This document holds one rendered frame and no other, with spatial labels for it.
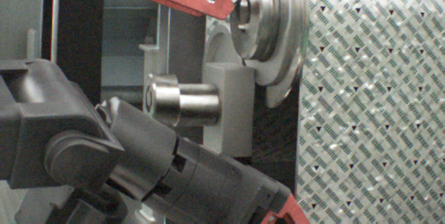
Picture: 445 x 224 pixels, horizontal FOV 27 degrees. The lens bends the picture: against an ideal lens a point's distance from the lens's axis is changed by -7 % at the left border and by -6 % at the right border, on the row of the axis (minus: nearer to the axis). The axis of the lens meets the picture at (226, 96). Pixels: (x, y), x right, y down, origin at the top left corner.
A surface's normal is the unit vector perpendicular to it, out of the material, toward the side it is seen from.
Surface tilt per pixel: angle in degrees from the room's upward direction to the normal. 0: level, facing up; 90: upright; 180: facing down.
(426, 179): 90
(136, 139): 70
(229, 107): 90
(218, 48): 90
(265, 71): 90
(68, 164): 117
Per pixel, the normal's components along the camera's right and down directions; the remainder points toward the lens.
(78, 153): 0.51, 0.55
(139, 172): 0.18, 0.32
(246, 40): -0.95, 0.00
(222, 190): 0.48, -0.22
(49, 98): 0.03, -0.78
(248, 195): -0.81, -0.49
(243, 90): 0.30, 0.12
